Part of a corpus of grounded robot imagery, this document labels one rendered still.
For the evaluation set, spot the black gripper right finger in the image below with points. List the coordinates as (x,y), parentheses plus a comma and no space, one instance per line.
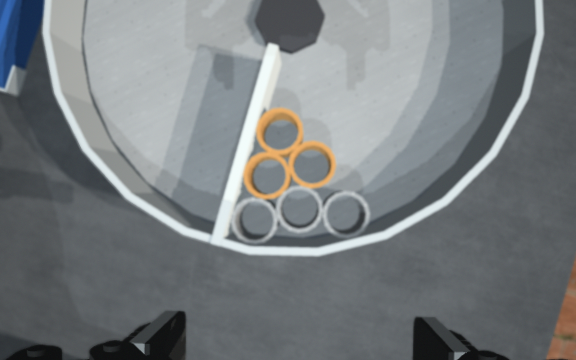
(433,341)

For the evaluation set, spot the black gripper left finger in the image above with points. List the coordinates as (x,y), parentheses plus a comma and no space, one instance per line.
(165,336)

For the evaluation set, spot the bronze bushing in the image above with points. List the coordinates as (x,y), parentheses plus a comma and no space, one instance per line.
(313,145)
(272,116)
(249,171)

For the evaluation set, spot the grey metal bushing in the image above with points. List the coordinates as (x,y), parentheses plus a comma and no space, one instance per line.
(241,231)
(361,223)
(294,227)

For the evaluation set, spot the blue crate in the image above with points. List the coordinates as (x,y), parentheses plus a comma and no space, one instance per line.
(19,24)

